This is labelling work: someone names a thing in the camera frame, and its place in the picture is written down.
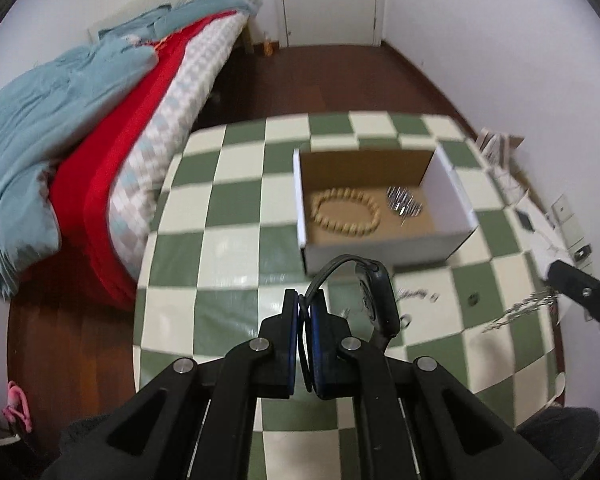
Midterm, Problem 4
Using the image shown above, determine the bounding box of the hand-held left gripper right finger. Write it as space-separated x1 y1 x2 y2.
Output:
309 293 572 480

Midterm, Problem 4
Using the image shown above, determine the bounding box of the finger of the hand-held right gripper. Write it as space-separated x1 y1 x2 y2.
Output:
546 259 600 347

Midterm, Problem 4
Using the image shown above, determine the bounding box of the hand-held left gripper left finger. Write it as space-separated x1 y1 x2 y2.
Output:
40 289 300 480

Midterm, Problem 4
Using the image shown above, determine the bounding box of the long silver chain necklace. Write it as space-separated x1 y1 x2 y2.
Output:
482 289 561 334

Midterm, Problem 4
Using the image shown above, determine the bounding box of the black wrist watch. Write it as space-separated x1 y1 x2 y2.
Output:
298 255 403 395

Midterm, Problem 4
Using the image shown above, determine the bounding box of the white cardboard box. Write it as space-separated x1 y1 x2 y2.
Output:
292 146 479 276

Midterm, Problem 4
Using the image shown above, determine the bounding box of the green white checkered tablecloth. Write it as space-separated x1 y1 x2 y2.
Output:
132 111 567 480

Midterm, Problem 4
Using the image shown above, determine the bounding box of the person's dark clothing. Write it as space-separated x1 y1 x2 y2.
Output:
515 406 600 480

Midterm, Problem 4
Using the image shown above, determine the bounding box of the checkered mattress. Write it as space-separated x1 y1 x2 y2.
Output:
107 12 251 281

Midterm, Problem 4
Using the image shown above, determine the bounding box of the bed with red blanket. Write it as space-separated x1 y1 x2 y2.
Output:
47 10 246 311

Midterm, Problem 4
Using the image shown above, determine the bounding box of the pink slipper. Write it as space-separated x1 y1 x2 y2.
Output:
1 380 34 433

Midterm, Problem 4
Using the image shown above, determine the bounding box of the light blue blanket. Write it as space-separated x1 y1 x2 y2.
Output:
0 0 263 297

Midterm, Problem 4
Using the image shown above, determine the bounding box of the white door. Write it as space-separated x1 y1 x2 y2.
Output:
278 0 387 49

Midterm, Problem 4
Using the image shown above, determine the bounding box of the white wall socket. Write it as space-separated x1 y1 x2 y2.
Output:
551 194 595 266

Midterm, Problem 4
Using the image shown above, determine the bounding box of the short silver chain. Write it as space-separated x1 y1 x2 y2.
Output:
394 287 441 304

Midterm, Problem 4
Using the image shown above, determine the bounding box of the wooden bead bracelet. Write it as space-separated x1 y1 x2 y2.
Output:
310 187 385 236

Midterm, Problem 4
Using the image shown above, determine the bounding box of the silver bracelet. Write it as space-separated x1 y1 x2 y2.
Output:
386 186 426 225

